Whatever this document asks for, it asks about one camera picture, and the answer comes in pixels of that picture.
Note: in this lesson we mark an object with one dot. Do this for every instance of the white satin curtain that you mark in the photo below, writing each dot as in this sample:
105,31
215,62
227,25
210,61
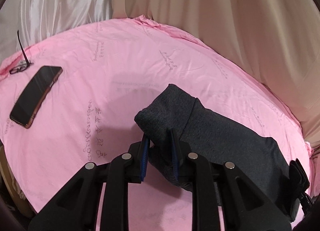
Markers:
26,22

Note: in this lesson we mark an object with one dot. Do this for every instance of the pink bed sheet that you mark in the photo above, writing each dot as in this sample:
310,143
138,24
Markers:
111,71

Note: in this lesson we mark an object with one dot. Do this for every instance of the beige curtain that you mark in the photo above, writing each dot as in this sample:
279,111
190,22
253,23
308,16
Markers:
275,41

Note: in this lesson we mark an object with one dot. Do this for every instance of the dark grey pants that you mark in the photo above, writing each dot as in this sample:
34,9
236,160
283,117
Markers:
219,139

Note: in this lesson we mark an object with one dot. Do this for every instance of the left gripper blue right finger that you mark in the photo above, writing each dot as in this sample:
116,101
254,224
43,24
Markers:
224,198

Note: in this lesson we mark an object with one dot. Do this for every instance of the black smartphone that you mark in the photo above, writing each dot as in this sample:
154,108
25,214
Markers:
28,103

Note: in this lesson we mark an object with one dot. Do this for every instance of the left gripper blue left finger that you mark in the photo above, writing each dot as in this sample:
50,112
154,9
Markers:
97,195

